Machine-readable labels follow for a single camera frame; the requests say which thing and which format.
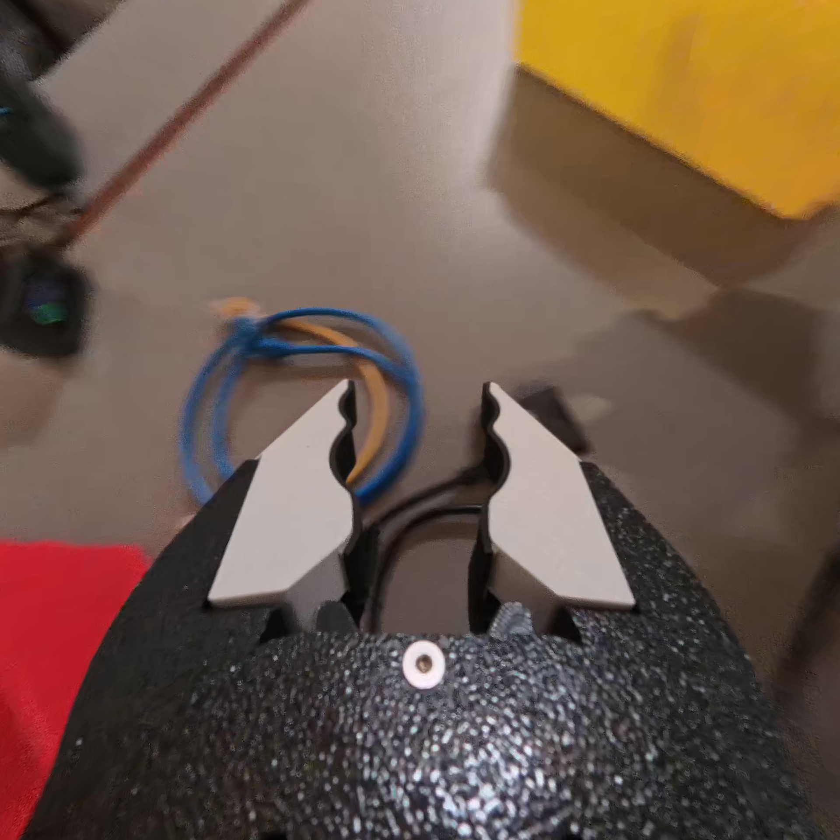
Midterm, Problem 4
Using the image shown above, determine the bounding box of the dark battery charger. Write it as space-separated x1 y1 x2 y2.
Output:
0 259 96 358

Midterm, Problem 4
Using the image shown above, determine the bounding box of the blue ethernet cable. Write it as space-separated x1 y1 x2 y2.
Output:
180 307 424 506

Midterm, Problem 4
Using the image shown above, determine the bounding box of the black ethernet adapter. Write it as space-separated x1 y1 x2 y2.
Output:
515 384 592 454

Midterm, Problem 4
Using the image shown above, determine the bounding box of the orange ethernet cable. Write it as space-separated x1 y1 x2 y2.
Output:
210 297 391 483

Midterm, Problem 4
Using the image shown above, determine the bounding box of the large yellow plastic bin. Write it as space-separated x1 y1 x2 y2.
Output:
515 0 840 221

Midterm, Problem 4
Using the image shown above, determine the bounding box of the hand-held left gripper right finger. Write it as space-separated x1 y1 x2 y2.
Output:
469 382 637 635

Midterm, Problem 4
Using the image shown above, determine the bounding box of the red plastic bin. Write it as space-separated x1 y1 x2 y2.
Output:
0 539 153 840

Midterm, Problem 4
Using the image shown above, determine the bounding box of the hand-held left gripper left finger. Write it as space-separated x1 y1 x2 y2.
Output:
207 379 362 632

